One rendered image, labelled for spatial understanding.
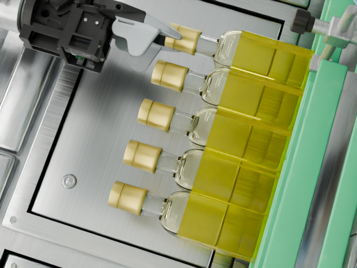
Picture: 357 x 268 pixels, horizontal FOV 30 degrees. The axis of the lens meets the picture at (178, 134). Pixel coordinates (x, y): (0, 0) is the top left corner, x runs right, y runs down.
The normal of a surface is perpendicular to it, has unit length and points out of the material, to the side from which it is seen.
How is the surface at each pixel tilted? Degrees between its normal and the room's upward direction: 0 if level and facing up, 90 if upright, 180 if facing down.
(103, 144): 90
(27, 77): 90
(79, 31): 90
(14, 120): 90
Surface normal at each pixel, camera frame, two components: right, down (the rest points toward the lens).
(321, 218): 0.00, -0.25
